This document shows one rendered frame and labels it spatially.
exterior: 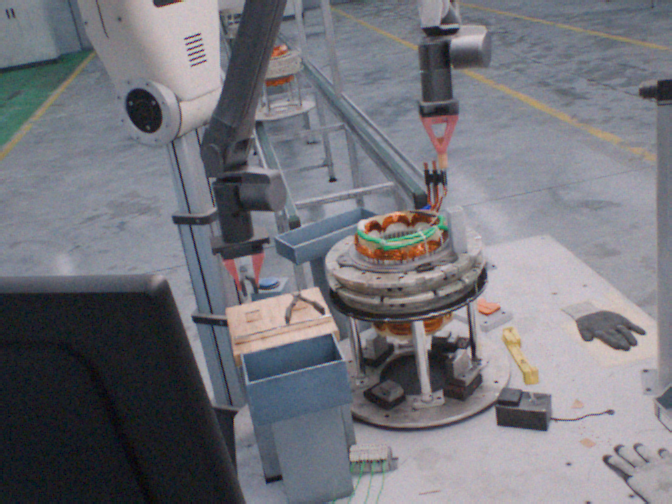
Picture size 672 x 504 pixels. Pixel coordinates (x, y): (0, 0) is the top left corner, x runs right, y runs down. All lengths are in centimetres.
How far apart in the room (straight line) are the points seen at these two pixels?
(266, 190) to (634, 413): 83
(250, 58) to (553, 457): 88
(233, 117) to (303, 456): 59
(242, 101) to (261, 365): 46
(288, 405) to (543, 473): 47
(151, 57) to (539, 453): 106
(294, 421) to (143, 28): 81
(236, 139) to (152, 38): 40
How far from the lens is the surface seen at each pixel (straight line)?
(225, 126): 132
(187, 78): 171
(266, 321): 150
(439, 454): 156
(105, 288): 46
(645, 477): 148
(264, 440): 152
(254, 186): 133
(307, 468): 144
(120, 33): 167
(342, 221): 199
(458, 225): 156
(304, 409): 136
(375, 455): 152
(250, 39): 129
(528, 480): 149
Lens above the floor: 173
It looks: 23 degrees down
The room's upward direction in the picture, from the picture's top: 10 degrees counter-clockwise
